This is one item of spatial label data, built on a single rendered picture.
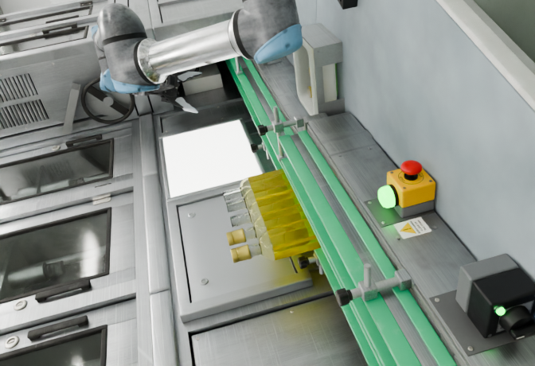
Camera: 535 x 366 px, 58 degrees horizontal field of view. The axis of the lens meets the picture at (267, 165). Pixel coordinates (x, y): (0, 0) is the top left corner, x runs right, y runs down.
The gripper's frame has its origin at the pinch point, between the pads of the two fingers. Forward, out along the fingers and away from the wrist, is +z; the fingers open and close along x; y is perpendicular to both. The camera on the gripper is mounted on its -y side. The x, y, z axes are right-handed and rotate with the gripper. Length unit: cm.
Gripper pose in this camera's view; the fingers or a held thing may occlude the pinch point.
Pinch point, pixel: (201, 91)
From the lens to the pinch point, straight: 182.7
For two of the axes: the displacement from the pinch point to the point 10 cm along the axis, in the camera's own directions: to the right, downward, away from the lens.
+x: -0.7, 9.8, -1.7
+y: -2.6, 1.5, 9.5
